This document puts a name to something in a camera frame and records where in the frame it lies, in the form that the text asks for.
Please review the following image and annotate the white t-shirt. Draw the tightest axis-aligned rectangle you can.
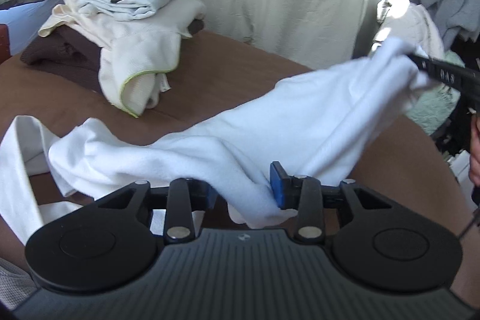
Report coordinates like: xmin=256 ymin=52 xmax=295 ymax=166
xmin=1 ymin=37 xmax=431 ymax=242

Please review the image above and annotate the grey garment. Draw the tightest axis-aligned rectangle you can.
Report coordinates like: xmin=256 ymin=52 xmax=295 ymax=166
xmin=0 ymin=258 xmax=38 ymax=310

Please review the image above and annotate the person right hand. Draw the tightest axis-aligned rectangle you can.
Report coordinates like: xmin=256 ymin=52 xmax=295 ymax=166
xmin=469 ymin=115 xmax=480 ymax=187

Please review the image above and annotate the cream towel green trim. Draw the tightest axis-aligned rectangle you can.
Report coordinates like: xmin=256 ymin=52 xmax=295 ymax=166
xmin=38 ymin=0 xmax=206 ymax=118

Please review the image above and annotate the white fleece garment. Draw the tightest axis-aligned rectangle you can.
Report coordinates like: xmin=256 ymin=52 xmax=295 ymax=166
xmin=370 ymin=0 xmax=445 ymax=59

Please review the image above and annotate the dark brown folded garment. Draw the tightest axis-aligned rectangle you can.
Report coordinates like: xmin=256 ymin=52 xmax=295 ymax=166
xmin=20 ymin=19 xmax=205 ymax=96

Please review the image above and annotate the mint green blanket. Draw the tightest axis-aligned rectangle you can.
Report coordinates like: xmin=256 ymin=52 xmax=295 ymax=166
xmin=404 ymin=49 xmax=468 ymax=136

